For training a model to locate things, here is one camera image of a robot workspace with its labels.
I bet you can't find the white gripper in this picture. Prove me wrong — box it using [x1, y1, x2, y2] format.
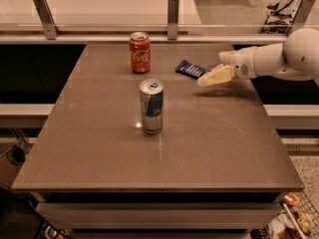
[197, 47, 257, 87]

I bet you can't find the blue rxbar wrapper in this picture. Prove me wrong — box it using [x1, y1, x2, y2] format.
[175, 60, 208, 80]

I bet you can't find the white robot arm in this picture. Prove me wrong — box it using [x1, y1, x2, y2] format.
[197, 28, 319, 87]

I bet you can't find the silver blue red bull can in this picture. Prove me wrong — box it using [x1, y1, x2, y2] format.
[140, 79, 163, 134]

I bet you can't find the red coca-cola can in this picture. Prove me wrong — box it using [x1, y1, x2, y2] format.
[130, 32, 151, 73]

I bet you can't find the white drawer front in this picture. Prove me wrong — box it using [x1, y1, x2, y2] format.
[37, 203, 281, 230]

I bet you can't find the middle metal glass bracket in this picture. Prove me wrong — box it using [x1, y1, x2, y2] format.
[167, 0, 179, 40]

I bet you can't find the metal glass bracket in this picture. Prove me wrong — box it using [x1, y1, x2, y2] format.
[167, 0, 179, 40]
[287, 0, 316, 35]
[33, 0, 59, 40]

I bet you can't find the right metal glass bracket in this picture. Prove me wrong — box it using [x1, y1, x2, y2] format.
[287, 0, 316, 35]

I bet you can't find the wire basket with snacks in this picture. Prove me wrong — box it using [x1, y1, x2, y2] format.
[250, 192, 319, 239]

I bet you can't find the left metal glass bracket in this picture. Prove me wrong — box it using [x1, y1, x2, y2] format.
[33, 0, 59, 40]

